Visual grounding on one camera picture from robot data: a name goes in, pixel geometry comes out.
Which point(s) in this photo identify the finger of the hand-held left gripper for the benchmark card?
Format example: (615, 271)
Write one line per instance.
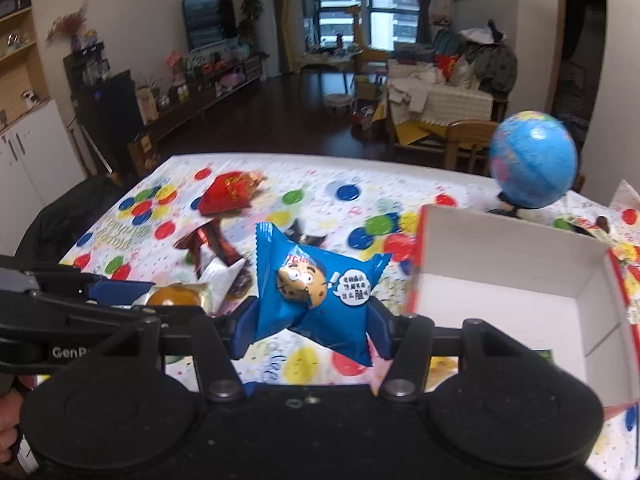
(120, 292)
(150, 312)

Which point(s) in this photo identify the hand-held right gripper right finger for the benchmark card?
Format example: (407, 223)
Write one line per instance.
(380, 330)

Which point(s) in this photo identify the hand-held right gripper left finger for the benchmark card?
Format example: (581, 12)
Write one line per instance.
(245, 327)

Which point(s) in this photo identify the orange pastry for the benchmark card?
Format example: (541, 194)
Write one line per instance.
(175, 296)

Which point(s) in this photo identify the silver packet with purple print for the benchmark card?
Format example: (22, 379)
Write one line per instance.
(220, 275)

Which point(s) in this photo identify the blue cookie snack packet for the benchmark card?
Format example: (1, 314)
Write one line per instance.
(280, 260)

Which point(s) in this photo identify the red-brown foil snack packet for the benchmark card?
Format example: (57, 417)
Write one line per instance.
(212, 242)

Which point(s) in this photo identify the white cardboard box red outside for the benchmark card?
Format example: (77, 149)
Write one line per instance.
(500, 280)

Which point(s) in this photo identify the person's left hand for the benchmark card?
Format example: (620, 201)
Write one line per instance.
(6, 425)

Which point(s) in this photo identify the black chair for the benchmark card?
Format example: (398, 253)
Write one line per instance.
(55, 220)

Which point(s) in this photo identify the dark snack packet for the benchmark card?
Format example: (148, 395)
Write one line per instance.
(307, 239)

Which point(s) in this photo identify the red snack packet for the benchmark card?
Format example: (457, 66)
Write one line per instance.
(225, 192)

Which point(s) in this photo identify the white cupboard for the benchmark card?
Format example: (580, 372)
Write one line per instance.
(35, 165)

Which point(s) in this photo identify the balloon print tablecloth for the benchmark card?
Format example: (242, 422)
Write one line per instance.
(320, 180)

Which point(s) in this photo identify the dark side cabinet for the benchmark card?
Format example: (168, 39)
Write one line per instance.
(110, 110)

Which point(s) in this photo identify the yellow cloth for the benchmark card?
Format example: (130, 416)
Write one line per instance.
(412, 132)

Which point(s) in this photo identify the dark television cabinet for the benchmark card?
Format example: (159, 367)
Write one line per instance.
(210, 95)

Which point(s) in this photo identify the yellow-green snack packet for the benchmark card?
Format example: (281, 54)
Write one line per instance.
(575, 222)

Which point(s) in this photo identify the blue desk globe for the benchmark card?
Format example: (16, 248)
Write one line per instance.
(532, 160)

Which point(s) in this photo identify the small round stool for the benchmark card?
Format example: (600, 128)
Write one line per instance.
(340, 101)

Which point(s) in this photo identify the cluttered sofa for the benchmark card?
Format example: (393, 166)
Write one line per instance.
(450, 95)

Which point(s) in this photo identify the dried flower bunch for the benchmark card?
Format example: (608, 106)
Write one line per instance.
(67, 22)

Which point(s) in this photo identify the small wooden table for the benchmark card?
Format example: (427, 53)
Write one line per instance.
(330, 57)

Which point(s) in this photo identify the yellow wooden chair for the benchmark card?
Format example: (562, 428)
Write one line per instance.
(372, 52)

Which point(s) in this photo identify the flat screen television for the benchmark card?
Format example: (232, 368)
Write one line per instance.
(207, 22)

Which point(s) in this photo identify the green potted plant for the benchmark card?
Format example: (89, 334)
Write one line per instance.
(250, 15)

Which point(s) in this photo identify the large window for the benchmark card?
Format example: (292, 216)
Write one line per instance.
(380, 5)

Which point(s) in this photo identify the wooden wall shelf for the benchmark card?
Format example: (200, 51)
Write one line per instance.
(20, 65)

